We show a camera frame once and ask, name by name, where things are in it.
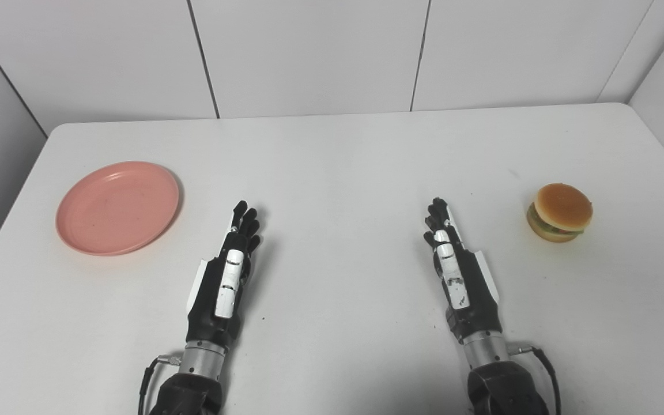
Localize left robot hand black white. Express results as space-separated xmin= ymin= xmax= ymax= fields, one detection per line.
xmin=186 ymin=201 xmax=262 ymax=350

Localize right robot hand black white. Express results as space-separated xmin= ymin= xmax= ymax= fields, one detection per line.
xmin=423 ymin=197 xmax=504 ymax=345

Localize toy hamburger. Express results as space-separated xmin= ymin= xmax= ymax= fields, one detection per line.
xmin=526 ymin=183 xmax=594 ymax=243

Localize pink round plate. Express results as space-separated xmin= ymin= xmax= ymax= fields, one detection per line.
xmin=55 ymin=161 xmax=180 ymax=256

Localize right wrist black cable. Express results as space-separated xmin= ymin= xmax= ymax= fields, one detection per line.
xmin=508 ymin=344 xmax=562 ymax=415

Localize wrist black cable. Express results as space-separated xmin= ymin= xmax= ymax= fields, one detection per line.
xmin=508 ymin=344 xmax=562 ymax=415
xmin=138 ymin=355 xmax=183 ymax=415

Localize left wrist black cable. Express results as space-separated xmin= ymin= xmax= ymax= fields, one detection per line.
xmin=138 ymin=355 xmax=183 ymax=415

